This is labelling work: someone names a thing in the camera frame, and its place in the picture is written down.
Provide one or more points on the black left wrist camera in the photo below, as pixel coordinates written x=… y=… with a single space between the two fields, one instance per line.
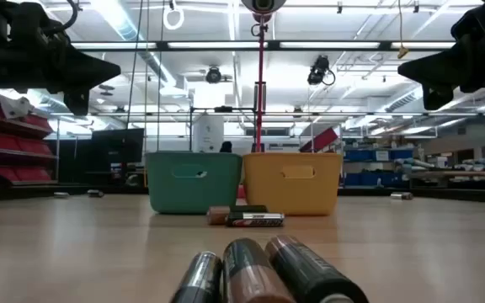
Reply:
x=23 y=21

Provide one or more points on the silver black AA battery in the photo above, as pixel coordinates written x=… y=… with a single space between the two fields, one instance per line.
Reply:
x=200 y=280

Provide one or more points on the red tilted panel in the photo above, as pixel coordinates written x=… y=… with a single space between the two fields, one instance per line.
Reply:
x=319 y=140

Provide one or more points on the teal plastic bin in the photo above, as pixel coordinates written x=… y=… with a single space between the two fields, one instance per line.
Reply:
x=192 y=189

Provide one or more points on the person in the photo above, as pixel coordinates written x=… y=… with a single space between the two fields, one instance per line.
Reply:
x=225 y=147

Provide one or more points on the black ceiling camera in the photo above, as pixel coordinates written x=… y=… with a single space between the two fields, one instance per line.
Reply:
x=319 y=69
x=213 y=75

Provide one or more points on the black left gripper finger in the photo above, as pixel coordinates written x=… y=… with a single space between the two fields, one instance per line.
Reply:
x=86 y=80
x=86 y=61

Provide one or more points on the wooden workbench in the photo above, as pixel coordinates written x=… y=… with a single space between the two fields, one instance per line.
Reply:
x=461 y=173

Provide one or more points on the blue bin shelf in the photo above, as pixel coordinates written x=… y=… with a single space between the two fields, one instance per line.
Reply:
x=377 y=168

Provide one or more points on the red desk lamp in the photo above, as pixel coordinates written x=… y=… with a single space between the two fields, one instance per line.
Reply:
x=260 y=84

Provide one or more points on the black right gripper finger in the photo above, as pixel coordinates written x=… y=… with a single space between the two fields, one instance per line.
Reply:
x=434 y=79
x=434 y=63

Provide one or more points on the red bin shelf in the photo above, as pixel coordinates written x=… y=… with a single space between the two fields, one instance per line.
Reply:
x=11 y=141

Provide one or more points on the white cylinder tank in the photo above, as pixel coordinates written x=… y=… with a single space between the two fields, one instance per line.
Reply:
x=208 y=132

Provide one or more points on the dark AA battery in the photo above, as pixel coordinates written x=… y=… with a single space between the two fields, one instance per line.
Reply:
x=401 y=195

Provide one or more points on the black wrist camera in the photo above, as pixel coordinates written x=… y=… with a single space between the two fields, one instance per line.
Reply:
x=482 y=21
x=23 y=21

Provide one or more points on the black display screen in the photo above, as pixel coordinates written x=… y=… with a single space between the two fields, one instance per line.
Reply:
x=118 y=145

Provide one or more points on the yellow plastic bin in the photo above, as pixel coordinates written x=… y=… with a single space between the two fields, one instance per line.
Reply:
x=293 y=193

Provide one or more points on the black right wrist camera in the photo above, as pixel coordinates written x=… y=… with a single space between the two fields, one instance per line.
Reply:
x=482 y=21

